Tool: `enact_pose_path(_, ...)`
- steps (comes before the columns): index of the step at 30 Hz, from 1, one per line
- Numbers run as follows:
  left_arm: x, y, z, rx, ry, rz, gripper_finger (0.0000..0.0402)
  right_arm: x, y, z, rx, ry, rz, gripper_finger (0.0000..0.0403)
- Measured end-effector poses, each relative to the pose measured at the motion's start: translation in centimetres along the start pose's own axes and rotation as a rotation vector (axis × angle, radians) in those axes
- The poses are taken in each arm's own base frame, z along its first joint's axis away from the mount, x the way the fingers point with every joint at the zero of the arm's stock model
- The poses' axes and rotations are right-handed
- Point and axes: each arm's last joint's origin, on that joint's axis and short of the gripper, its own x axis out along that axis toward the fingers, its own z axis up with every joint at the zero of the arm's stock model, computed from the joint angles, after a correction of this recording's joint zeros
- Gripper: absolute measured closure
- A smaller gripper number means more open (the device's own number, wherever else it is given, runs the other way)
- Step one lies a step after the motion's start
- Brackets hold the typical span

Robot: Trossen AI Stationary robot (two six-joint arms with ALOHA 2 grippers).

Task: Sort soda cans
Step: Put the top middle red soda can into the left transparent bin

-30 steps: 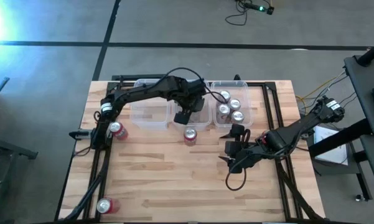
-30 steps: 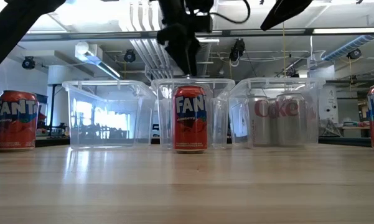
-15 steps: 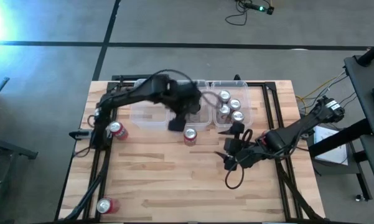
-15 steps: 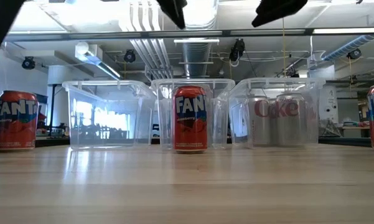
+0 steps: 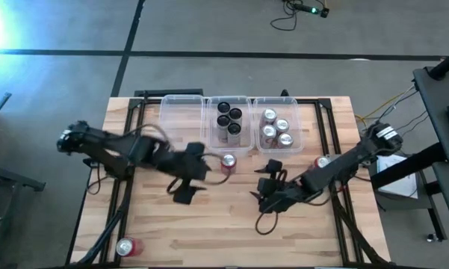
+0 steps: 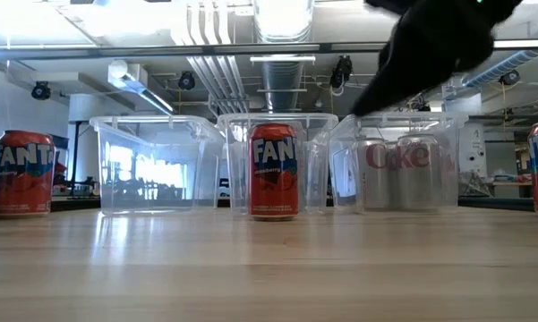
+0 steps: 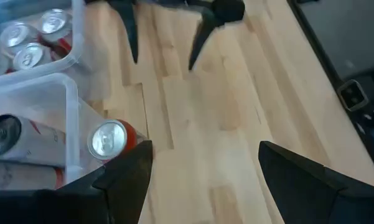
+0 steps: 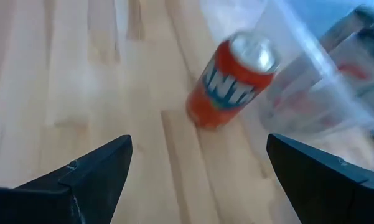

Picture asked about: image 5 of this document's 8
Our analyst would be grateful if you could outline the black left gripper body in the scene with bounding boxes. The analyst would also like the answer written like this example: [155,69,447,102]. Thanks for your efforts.
[155,143,206,182]

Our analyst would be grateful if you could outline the black power strip cable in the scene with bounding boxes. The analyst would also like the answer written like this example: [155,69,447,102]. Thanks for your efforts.
[270,0,298,31]

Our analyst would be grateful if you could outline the yellow cable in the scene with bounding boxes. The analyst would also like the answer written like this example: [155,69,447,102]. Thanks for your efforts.
[355,86,416,121]

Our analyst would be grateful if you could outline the black power strip green light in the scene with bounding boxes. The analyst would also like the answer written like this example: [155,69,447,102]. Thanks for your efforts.
[283,1,330,19]

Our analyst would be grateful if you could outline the black aluminium table frame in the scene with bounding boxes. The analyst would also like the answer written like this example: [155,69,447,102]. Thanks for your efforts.
[65,88,391,269]

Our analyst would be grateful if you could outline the white paper sheet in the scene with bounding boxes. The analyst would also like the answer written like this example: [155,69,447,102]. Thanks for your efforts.
[376,155,419,200]

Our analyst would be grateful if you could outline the black diagonal stand bar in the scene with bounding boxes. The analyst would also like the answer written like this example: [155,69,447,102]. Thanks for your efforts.
[369,143,446,190]

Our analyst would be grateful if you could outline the dark grey equipment stand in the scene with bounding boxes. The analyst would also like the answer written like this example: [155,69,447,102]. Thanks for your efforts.
[0,148,46,269]

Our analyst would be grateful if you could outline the black cylindrical pole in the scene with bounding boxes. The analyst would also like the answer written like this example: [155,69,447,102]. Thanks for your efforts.
[428,44,449,81]

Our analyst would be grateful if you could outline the clear plastic bin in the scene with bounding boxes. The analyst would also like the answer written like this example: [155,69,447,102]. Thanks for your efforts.
[159,94,206,142]
[206,95,256,152]
[253,96,304,154]

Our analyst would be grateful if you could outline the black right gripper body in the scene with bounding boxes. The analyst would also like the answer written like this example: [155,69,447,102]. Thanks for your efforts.
[259,170,311,214]

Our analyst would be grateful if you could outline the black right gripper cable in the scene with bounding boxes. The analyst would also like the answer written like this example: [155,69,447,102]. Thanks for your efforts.
[254,200,281,236]

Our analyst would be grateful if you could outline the red Fanta soda can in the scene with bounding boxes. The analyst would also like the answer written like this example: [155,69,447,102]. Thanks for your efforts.
[220,153,238,176]
[115,237,145,258]
[313,155,332,171]

